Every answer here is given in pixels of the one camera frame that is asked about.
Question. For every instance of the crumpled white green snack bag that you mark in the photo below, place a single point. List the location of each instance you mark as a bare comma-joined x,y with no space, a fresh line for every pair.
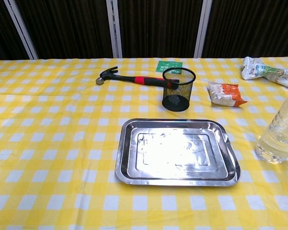
259,69

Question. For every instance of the green square packet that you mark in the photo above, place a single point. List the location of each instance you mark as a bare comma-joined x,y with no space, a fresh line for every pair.
164,65

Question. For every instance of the yellow checked tablecloth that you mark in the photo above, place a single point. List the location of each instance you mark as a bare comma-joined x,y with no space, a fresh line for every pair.
62,143

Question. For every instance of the orange and white snack bag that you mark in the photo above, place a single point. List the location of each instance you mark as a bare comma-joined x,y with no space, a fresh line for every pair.
226,94

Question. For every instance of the white partition post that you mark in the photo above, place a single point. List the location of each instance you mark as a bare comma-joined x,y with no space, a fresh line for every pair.
21,28
114,28
202,28

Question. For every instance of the black mesh pen cup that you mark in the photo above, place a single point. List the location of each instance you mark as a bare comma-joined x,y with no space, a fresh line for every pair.
176,101

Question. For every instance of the rectangular metal tray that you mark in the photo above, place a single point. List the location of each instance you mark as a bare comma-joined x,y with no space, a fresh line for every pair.
177,151

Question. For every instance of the clear plastic bottle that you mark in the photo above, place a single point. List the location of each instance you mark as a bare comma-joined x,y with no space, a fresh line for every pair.
278,134

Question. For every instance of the black and red claw hammer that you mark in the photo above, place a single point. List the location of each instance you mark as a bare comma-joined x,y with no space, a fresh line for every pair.
124,77

